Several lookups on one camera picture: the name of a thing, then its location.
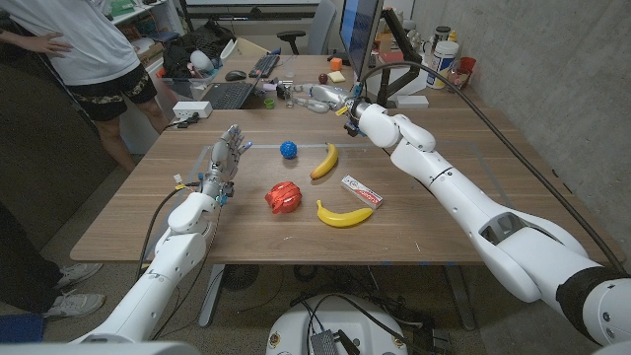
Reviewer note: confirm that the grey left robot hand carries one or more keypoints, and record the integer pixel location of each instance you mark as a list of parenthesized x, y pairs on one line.
[(223, 160)]

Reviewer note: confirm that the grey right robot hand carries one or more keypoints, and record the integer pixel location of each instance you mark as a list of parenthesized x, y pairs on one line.
[(330, 96)]

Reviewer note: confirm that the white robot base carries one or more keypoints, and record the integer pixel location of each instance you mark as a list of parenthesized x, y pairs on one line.
[(340, 315)]

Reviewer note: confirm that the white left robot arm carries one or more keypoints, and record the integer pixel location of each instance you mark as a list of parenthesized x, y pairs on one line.
[(158, 291)]

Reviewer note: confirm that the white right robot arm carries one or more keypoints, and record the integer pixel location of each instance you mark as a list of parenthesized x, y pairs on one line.
[(463, 197)]

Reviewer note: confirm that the dark red ball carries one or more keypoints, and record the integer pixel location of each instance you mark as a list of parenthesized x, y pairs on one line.
[(323, 78)]

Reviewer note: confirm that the blue spiky stress ball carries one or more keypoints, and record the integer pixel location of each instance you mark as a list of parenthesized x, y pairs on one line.
[(288, 149)]

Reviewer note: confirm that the straight yellow toy banana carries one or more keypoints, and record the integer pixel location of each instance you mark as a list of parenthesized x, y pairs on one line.
[(325, 163)]

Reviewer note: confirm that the red ribbed toy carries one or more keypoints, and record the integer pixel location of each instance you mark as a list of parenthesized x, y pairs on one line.
[(284, 197)]

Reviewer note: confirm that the white red toothpaste box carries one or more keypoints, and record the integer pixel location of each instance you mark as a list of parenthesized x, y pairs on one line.
[(361, 191)]

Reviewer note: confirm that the curved yellow toy banana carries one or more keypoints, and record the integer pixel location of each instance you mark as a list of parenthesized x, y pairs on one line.
[(342, 218)]

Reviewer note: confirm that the yellow sticky note pad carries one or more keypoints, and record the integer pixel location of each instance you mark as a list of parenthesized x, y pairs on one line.
[(337, 76)]

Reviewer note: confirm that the orange cube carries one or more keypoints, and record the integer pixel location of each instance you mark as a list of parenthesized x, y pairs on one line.
[(336, 64)]

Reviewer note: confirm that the small black gadget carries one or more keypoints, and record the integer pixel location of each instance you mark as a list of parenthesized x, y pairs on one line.
[(281, 91)]

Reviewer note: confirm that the black remote control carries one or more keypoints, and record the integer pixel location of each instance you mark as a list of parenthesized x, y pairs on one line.
[(371, 60)]

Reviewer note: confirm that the white power strip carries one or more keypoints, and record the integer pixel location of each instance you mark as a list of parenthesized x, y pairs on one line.
[(192, 109)]

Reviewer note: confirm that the small green cup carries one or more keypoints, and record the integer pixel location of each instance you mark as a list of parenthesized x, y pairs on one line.
[(268, 103)]

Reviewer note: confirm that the black laptop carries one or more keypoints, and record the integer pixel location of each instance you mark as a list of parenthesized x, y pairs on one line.
[(229, 94)]

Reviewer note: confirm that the computer monitor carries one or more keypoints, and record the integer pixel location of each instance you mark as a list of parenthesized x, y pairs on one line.
[(360, 34)]

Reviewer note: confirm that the grey office chair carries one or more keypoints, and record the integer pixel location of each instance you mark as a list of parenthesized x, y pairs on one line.
[(315, 27)]

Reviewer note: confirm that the black keyboard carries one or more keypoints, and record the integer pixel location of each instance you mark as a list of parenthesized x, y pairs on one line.
[(264, 65)]

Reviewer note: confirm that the red book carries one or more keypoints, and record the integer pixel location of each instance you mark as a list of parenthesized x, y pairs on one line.
[(392, 56)]

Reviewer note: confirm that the clear plastic bin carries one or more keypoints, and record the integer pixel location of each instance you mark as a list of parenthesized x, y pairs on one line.
[(189, 88)]

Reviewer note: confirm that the flat white box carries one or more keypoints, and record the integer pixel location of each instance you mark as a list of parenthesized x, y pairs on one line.
[(411, 101)]

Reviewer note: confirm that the black computer mouse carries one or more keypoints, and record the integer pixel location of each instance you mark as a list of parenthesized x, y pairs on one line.
[(235, 75)]

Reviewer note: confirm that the white round helmet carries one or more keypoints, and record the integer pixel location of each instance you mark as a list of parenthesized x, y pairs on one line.
[(201, 60)]

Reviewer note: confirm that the white canister blue label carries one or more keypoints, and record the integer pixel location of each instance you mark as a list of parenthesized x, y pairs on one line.
[(441, 59)]

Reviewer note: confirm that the black floor fan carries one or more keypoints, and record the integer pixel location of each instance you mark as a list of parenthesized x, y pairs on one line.
[(240, 276)]

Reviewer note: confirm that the black backpack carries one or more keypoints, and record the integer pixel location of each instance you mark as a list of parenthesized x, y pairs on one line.
[(197, 44)]

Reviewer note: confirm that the clear cup with items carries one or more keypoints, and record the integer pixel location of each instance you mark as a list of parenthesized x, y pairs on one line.
[(456, 78)]

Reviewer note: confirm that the grey table leg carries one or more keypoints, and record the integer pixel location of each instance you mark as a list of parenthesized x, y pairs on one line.
[(461, 296), (212, 296)]

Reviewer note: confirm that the red cup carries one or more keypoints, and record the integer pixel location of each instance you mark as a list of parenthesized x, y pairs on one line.
[(467, 64)]

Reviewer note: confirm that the white shelf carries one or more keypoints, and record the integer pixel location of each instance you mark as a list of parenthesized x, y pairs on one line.
[(167, 17)]

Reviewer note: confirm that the person in white t-shirt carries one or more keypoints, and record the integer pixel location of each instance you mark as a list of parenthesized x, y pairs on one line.
[(84, 49)]

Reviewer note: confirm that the person in black trousers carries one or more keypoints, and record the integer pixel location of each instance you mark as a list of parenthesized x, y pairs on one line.
[(24, 266)]

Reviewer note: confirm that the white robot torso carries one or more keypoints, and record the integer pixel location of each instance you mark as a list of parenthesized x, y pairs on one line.
[(98, 349)]

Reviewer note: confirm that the blue fabric item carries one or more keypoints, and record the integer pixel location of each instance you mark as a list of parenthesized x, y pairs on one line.
[(20, 328)]

